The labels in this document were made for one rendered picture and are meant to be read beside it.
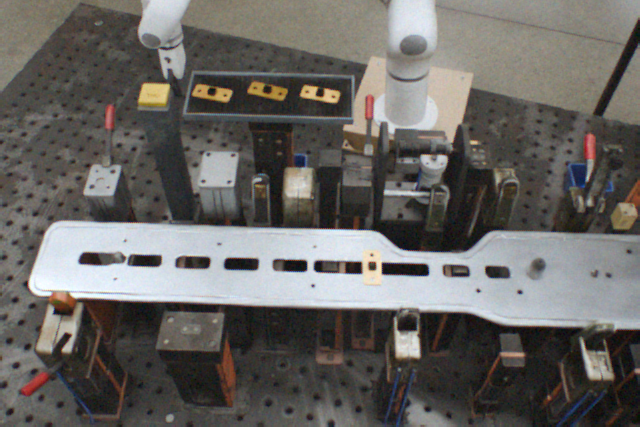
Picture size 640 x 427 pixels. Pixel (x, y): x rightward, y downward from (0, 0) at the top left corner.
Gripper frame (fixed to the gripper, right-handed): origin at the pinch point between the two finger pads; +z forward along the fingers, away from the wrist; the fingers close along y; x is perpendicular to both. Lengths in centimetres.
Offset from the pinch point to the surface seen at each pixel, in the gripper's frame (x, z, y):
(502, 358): -73, -9, -89
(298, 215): -34, -12, -56
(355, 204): -47, -11, -52
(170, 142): -4.4, -14.2, -35.4
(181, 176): -4.7, -0.8, -34.9
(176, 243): -8, -11, -61
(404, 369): -54, -10, -90
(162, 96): -4.6, -26.6, -32.8
